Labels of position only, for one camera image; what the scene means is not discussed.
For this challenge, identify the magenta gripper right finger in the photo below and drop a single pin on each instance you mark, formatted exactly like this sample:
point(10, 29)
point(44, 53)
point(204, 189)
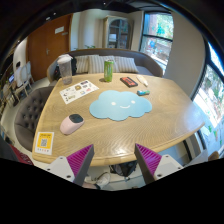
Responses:
point(153, 165)

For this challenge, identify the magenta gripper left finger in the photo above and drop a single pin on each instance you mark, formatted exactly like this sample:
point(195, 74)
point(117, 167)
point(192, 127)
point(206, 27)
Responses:
point(73, 167)

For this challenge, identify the pink computer mouse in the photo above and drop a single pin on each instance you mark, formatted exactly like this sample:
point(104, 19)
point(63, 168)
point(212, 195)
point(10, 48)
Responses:
point(71, 123)

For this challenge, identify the blue cloud mouse pad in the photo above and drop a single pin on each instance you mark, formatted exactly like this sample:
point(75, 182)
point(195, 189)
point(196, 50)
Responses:
point(118, 106)

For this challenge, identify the black backpack under table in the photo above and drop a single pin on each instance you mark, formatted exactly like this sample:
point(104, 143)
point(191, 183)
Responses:
point(124, 169)

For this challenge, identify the white sneaker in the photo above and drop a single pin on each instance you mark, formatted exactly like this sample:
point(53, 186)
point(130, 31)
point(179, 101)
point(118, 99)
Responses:
point(103, 180)

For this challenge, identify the yellow QR code card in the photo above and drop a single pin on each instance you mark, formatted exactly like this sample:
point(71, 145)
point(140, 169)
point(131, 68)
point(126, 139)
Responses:
point(44, 143)

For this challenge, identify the small teal gadget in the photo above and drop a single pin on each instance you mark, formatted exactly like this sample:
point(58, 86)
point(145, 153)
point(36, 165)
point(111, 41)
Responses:
point(143, 92)

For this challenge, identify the white sticker sheet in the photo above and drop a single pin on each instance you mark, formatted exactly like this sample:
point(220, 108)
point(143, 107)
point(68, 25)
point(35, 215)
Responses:
point(77, 91)

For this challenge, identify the grey tufted armchair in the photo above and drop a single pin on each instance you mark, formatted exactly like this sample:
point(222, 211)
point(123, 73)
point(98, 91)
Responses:
point(28, 115)

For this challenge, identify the black red phone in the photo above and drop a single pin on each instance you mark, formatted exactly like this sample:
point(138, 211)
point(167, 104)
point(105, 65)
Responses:
point(128, 82)

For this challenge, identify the cream oblong case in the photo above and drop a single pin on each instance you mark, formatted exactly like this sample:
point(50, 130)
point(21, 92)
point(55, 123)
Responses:
point(142, 80)

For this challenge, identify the striped cushion middle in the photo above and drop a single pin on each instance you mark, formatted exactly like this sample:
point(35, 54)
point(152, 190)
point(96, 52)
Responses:
point(96, 63)

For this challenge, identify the striped cushion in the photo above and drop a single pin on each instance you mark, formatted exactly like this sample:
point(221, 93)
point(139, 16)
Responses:
point(82, 64)
point(96, 63)
point(126, 65)

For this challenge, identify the striped cushion right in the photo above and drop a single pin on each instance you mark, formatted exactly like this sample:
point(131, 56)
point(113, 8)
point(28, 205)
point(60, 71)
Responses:
point(126, 65)

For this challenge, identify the striped cushion left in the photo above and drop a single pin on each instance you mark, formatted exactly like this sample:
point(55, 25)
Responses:
point(82, 64)

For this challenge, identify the grey curved sofa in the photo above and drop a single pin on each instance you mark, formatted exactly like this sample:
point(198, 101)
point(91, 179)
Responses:
point(145, 64)

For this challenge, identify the green drink can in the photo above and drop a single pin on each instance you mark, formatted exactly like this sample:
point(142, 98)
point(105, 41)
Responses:
point(108, 70)

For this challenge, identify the clear plastic tumbler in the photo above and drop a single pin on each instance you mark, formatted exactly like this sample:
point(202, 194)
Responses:
point(65, 68)

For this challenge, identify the wooden door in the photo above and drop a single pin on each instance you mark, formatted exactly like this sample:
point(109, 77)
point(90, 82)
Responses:
point(46, 43)

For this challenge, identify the glass door cabinet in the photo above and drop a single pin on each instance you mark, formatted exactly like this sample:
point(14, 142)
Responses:
point(117, 32)

